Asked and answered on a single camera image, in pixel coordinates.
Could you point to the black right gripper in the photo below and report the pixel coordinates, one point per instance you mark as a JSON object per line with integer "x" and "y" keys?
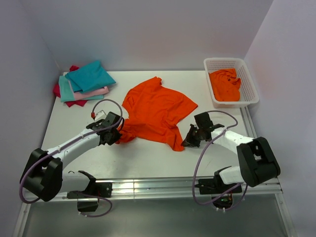
{"x": 189, "y": 141}

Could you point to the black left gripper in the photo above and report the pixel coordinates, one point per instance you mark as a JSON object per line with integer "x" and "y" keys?
{"x": 116, "y": 138}

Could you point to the orange t-shirt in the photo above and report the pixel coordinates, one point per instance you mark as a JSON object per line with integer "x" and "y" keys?
{"x": 154, "y": 112}
{"x": 225, "y": 85}

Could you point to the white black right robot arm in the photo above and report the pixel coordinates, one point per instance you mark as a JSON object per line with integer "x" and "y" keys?
{"x": 256, "y": 160}

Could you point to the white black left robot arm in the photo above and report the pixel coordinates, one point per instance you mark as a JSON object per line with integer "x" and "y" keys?
{"x": 44, "y": 174}

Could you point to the pink folded t-shirt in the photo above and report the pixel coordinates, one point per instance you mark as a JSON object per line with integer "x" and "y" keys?
{"x": 93, "y": 95}

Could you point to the mint green folded t-shirt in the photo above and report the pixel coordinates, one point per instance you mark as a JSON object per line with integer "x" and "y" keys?
{"x": 65, "y": 90}

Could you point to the teal folded t-shirt top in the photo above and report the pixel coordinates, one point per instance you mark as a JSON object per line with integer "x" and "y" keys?
{"x": 89, "y": 78}

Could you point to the orange t-shirt in basket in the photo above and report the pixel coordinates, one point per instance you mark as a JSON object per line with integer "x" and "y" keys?
{"x": 225, "y": 85}

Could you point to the red folded t-shirt bottom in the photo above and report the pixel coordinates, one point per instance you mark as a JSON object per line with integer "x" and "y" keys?
{"x": 56, "y": 92}

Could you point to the white plastic laundry basket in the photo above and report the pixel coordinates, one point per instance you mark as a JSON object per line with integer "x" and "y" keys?
{"x": 248, "y": 92}

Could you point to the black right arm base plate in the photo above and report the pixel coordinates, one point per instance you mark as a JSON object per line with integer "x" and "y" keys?
{"x": 214, "y": 187}

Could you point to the aluminium front rail frame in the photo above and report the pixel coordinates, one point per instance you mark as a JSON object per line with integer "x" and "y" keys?
{"x": 161, "y": 207}

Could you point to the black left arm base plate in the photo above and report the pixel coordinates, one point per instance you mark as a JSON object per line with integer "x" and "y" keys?
{"x": 89, "y": 200}

